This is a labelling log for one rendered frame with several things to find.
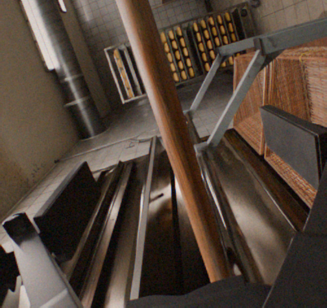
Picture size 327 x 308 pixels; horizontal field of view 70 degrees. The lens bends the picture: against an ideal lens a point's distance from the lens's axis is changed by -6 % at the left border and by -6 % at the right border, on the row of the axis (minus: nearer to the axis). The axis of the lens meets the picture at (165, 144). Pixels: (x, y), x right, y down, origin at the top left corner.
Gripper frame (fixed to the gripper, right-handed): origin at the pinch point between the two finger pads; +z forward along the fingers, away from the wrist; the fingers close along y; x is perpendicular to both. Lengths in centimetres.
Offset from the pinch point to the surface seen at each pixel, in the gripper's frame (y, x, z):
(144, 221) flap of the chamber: -21, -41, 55
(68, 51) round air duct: -109, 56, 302
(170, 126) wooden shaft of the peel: -0.2, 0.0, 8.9
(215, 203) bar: 2.3, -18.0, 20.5
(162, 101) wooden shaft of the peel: -0.2, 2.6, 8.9
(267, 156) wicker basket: 35, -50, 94
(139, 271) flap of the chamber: -21, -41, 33
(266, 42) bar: 25, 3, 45
